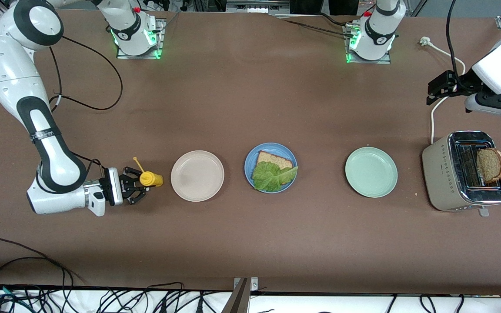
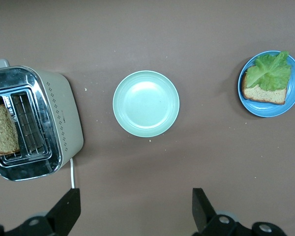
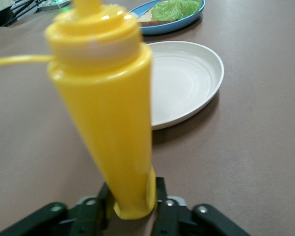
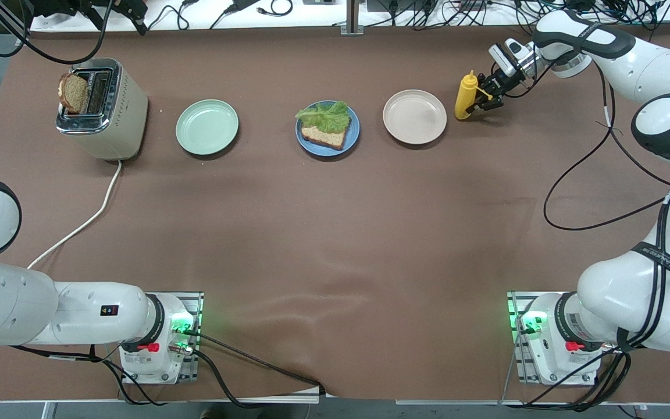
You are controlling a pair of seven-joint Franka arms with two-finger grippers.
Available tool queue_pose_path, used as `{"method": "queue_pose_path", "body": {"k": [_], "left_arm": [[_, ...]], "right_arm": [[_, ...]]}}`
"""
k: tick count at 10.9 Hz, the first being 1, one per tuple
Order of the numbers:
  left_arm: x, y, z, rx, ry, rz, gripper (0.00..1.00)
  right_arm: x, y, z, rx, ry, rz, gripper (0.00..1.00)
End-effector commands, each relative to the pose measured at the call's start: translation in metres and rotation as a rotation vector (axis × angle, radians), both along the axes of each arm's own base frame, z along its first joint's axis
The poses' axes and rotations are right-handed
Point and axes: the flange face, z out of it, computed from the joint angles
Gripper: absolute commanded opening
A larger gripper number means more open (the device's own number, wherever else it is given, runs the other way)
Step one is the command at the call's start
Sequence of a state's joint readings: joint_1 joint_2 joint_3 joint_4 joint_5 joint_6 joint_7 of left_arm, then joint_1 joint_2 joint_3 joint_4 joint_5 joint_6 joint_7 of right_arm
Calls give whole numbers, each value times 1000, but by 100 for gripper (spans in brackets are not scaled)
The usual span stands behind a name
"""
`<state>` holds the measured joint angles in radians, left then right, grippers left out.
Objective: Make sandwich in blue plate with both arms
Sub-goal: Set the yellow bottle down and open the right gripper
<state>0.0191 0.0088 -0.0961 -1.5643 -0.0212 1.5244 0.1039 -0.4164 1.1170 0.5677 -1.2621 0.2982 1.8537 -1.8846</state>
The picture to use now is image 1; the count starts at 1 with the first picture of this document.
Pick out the yellow squeeze bottle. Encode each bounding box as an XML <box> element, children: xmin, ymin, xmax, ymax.
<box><xmin>133</xmin><ymin>156</ymin><xmax>164</xmax><ymax>188</ymax></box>

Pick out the brown bread slice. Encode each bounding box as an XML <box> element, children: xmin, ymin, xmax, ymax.
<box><xmin>257</xmin><ymin>150</ymin><xmax>294</xmax><ymax>170</ymax></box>
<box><xmin>477</xmin><ymin>148</ymin><xmax>501</xmax><ymax>183</ymax></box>

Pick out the green lettuce leaf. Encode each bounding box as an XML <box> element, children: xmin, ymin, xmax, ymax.
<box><xmin>251</xmin><ymin>162</ymin><xmax>299</xmax><ymax>193</ymax></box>

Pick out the beige round plate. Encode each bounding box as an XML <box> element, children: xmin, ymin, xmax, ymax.
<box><xmin>170</xmin><ymin>150</ymin><xmax>225</xmax><ymax>202</ymax></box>

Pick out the green round plate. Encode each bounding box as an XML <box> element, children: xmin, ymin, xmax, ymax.
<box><xmin>345</xmin><ymin>147</ymin><xmax>398</xmax><ymax>199</ymax></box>

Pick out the blue round plate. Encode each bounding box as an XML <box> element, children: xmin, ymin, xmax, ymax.
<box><xmin>244</xmin><ymin>143</ymin><xmax>298</xmax><ymax>194</ymax></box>

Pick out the beige chrome toaster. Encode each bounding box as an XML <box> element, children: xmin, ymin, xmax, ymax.
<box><xmin>422</xmin><ymin>130</ymin><xmax>501</xmax><ymax>217</ymax></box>

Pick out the white toaster power cable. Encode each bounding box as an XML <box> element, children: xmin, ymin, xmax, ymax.
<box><xmin>419</xmin><ymin>37</ymin><xmax>466</xmax><ymax>145</ymax></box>

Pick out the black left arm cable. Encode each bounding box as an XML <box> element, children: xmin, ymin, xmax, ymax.
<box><xmin>446</xmin><ymin>0</ymin><xmax>468</xmax><ymax>83</ymax></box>

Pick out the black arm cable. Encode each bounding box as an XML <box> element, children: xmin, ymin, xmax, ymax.
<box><xmin>446</xmin><ymin>0</ymin><xmax>468</xmax><ymax>83</ymax></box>
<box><xmin>48</xmin><ymin>35</ymin><xmax>124</xmax><ymax>179</ymax></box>

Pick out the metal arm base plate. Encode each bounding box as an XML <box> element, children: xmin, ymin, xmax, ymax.
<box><xmin>343</xmin><ymin>24</ymin><xmax>392</xmax><ymax>65</ymax></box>
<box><xmin>117</xmin><ymin>18</ymin><xmax>165</xmax><ymax>60</ymax></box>

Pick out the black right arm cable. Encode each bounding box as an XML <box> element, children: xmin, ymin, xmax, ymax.
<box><xmin>48</xmin><ymin>35</ymin><xmax>124</xmax><ymax>179</ymax></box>

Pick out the thin black base cable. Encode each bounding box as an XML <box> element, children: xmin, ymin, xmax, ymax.
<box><xmin>272</xmin><ymin>13</ymin><xmax>356</xmax><ymax>39</ymax></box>

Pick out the grey metal post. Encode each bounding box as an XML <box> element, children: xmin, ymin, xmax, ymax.
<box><xmin>222</xmin><ymin>278</ymin><xmax>251</xmax><ymax>313</ymax></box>

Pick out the grey metal bracket plate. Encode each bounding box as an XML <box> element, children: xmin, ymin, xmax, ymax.
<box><xmin>234</xmin><ymin>277</ymin><xmax>259</xmax><ymax>291</ymax></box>

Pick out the grey metal rail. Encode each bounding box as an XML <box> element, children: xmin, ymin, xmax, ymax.
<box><xmin>226</xmin><ymin>0</ymin><xmax>290</xmax><ymax>13</ymax></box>

